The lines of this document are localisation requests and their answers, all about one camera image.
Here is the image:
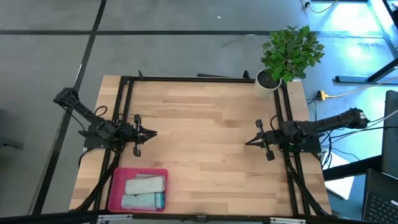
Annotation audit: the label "green plant in white pot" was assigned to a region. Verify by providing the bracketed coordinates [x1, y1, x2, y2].
[253, 24, 326, 100]

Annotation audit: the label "black desk foot bar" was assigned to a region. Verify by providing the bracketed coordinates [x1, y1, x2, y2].
[322, 154, 382, 182]

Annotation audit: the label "grey waffle-weave towel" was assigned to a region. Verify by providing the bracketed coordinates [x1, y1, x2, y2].
[124, 173, 167, 195]

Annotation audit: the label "black aluminium table frame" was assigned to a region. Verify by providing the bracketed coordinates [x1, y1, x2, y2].
[70, 70, 332, 217]

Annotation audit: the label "black floor cables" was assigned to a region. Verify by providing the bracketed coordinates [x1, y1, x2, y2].
[306, 98, 398, 170]

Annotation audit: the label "white paper sheet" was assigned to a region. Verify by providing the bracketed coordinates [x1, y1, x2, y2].
[321, 151, 356, 200]

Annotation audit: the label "black monitor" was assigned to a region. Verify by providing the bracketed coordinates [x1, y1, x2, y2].
[380, 90, 398, 179]

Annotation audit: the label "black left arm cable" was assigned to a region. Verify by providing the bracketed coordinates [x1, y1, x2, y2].
[94, 105, 108, 118]

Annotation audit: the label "black laptop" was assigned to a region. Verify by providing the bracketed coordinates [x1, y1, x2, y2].
[361, 167, 398, 224]

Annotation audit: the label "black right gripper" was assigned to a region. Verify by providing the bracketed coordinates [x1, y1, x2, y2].
[245, 119, 285, 162]

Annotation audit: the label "yellow extension cable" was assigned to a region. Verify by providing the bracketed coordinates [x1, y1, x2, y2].
[316, 76, 398, 101]

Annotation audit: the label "black frame crossbeam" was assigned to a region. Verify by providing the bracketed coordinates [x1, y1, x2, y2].
[0, 210, 398, 224]

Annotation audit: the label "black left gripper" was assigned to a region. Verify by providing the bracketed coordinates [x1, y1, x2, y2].
[123, 114, 158, 157]

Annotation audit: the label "pink plastic basket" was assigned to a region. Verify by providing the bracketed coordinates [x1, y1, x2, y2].
[107, 167, 169, 213]

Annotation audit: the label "light blue microfiber towel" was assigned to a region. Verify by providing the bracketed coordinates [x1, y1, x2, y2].
[120, 192, 165, 210]

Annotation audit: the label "black desk leg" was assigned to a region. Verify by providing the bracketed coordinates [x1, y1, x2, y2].
[335, 57, 398, 85]

